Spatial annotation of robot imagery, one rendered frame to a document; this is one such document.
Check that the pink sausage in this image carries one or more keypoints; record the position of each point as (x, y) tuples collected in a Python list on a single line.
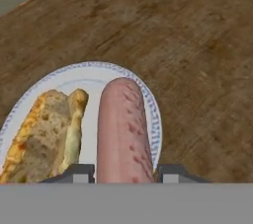
[(122, 132)]

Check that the white plate with blue rim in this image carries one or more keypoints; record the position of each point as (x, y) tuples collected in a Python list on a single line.
[(89, 76)]

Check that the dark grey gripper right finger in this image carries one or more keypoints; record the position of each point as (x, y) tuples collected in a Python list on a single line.
[(171, 172)]

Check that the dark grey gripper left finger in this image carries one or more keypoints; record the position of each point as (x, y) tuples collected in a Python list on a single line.
[(79, 172)]

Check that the brown crusty bun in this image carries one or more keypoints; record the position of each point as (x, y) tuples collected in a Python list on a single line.
[(46, 137)]

